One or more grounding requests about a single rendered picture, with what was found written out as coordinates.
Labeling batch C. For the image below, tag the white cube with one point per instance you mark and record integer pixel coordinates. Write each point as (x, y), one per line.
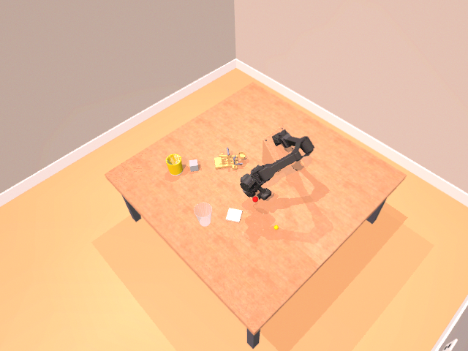
(193, 165)

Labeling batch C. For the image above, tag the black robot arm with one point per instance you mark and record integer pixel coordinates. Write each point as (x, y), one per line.
(267, 171)

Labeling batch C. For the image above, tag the white square tile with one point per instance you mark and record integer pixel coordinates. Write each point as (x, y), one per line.
(234, 215)

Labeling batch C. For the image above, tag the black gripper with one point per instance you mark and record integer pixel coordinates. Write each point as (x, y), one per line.
(264, 192)

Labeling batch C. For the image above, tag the yellow mug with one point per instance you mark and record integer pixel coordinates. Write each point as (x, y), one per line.
(174, 164)

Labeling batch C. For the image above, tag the clear plastic cup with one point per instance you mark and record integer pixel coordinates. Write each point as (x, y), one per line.
(203, 213)

